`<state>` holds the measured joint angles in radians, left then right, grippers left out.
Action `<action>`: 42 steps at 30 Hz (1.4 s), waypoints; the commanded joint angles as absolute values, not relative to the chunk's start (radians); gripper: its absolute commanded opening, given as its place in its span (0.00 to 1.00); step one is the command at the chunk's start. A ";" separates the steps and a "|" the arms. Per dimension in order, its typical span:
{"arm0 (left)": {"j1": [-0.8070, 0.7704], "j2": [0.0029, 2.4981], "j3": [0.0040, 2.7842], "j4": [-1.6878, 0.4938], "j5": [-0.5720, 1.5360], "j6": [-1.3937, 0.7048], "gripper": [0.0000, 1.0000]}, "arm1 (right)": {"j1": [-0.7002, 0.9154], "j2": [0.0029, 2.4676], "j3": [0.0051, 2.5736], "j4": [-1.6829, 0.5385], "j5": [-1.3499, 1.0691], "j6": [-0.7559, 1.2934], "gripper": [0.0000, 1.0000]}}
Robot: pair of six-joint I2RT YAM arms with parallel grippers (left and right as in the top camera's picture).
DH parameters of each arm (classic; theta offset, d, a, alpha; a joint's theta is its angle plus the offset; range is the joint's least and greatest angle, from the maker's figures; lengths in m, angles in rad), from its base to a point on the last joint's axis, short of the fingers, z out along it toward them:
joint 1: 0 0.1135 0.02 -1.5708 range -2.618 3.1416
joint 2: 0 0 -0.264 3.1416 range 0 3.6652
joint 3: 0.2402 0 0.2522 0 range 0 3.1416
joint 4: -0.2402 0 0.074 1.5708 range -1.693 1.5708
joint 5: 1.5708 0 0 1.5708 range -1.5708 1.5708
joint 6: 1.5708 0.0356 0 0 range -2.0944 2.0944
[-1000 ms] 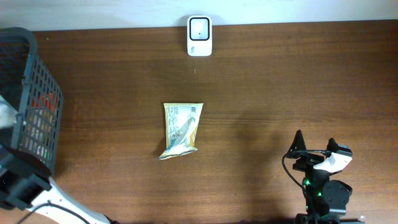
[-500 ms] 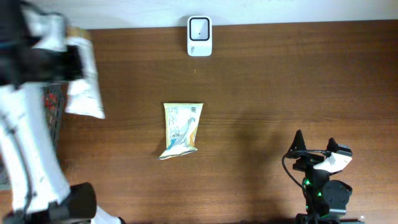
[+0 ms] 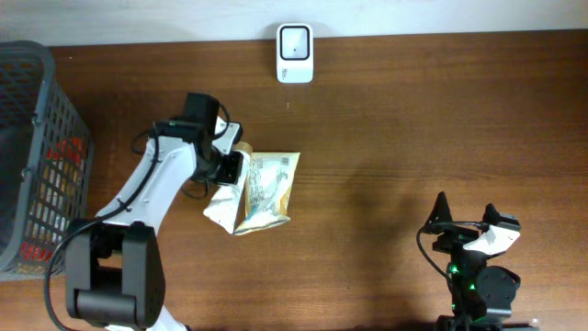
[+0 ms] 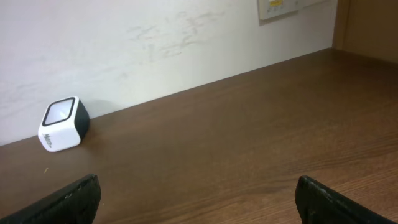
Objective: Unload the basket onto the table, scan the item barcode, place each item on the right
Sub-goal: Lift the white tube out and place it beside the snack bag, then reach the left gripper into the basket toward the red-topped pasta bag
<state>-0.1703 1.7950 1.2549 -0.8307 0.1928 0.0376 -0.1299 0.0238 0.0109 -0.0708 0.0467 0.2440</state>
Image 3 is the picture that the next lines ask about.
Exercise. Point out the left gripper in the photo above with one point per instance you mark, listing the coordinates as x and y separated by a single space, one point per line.
231 174

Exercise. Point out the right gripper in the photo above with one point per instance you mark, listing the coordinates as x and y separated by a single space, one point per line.
453 237

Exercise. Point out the cream snack bag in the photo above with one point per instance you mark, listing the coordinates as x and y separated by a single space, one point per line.
267 191

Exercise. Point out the white tube brown cap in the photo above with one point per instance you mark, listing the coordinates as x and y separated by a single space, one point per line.
225 206

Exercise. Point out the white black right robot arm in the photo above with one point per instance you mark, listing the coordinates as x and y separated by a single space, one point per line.
481 295

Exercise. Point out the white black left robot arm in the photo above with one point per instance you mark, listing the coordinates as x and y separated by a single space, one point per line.
113 267

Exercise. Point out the white barcode scanner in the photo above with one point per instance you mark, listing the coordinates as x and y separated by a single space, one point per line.
295 53

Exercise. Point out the grey plastic mesh basket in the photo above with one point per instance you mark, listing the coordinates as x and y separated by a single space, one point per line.
46 157

